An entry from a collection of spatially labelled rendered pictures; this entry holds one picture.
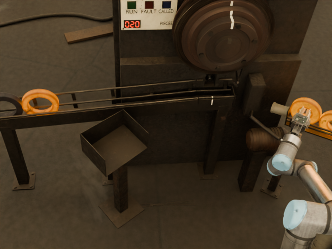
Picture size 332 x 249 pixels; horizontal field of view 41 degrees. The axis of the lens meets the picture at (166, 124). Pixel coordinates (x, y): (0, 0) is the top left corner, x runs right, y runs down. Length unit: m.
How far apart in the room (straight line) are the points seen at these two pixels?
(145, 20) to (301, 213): 1.11
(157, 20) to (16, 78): 1.69
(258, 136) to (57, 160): 1.31
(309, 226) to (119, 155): 0.97
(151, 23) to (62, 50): 1.70
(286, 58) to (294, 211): 0.97
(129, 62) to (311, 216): 1.16
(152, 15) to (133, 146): 0.65
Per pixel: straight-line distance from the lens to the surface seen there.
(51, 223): 2.75
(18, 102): 2.40
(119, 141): 2.28
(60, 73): 3.57
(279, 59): 2.45
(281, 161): 2.18
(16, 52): 3.83
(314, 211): 1.79
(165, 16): 2.16
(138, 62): 2.29
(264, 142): 2.50
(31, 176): 2.94
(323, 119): 2.40
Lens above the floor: 2.37
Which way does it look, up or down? 49 degrees down
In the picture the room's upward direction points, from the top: 5 degrees clockwise
